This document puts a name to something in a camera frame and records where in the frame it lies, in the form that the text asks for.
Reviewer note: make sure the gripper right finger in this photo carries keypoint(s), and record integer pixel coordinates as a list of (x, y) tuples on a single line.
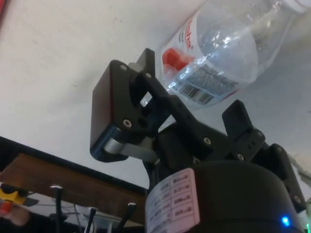
[(239, 121)]

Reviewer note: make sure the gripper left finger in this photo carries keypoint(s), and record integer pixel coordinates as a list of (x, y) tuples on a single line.
[(116, 102)]

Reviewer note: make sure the clear plastic bottle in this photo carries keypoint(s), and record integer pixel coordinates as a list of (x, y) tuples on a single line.
[(226, 46)]

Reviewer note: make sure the red tray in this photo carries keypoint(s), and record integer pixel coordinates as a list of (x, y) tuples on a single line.
[(1, 11)]

